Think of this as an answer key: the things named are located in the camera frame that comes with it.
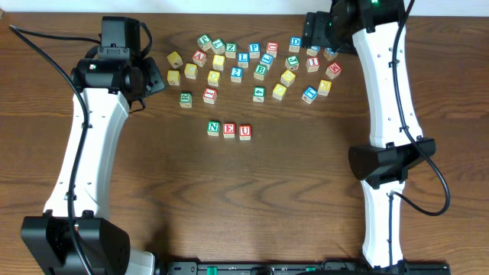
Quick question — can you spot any red i block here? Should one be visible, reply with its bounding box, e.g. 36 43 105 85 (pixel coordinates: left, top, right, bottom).
202 87 218 105
306 57 320 73

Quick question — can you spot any green R block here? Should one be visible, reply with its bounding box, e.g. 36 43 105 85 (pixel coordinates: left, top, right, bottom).
179 92 193 108

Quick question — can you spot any green N block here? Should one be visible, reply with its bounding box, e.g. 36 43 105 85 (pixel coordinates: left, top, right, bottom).
207 121 220 136

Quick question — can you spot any red E block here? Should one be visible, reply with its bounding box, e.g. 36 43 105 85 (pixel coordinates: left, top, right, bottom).
222 123 236 138

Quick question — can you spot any red U block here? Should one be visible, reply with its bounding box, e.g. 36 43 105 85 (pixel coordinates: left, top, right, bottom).
239 125 252 141

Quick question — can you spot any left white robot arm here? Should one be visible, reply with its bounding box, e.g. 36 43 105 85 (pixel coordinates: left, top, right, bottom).
21 16 165 274

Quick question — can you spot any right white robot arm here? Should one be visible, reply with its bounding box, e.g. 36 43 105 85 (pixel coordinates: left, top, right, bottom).
302 0 451 274

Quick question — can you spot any yellow S block left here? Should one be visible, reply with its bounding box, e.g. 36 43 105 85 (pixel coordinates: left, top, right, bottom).
167 70 181 86

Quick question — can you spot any yellow s block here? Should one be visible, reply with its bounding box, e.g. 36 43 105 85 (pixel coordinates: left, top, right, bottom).
167 70 181 86
212 54 225 71

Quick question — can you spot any blue S block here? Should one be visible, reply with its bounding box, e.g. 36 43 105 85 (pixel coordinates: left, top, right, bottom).
306 46 321 57

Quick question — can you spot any yellow block upper left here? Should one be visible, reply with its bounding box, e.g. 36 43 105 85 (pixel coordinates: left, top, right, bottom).
167 51 183 69

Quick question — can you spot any yellow C block left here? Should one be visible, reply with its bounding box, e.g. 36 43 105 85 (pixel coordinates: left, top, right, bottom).
184 63 198 79

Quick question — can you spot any green J block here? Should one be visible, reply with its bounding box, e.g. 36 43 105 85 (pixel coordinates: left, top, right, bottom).
285 55 300 71

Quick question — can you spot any red M block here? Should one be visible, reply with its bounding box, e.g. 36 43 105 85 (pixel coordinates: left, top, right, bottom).
325 62 342 79

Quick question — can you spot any red C block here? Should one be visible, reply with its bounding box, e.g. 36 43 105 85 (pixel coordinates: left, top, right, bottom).
267 41 279 58

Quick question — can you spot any red A block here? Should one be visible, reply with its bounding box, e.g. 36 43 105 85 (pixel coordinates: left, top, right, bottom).
193 50 207 67

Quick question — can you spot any yellow K block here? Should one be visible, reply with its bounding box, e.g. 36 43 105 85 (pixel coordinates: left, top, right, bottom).
318 79 332 96

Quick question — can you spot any yellow G block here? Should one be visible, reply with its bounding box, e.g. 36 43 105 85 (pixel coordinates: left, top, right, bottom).
280 70 296 87

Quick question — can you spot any yellow O block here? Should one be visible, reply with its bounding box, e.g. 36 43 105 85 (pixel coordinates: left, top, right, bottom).
207 70 221 87

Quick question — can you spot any blue T block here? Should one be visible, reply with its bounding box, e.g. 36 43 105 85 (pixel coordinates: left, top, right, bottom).
302 86 318 104

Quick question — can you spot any green F block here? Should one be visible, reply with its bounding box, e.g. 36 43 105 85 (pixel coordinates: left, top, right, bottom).
197 34 212 51

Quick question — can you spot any blue P block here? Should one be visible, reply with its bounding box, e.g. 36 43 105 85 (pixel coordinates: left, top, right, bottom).
248 43 261 59

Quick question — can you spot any green B block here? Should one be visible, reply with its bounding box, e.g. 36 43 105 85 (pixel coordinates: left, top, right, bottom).
254 64 267 81

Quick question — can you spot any yellow block centre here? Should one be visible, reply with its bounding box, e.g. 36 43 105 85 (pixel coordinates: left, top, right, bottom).
272 83 287 101

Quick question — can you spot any green L block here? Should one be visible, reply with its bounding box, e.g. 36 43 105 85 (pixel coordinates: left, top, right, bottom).
212 38 225 55

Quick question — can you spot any blue L block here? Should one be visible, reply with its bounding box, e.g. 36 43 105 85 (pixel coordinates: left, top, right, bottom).
238 53 249 68

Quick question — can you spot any blue 2 block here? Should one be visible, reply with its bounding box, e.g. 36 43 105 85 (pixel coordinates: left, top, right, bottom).
230 66 243 83

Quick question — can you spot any green Z block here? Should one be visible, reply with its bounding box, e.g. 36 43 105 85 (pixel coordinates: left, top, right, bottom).
225 43 237 59

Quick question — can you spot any green 4 block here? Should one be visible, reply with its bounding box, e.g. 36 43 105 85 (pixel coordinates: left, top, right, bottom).
253 86 266 102

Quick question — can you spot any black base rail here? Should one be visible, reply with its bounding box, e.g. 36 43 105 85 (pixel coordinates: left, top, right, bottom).
155 260 452 275

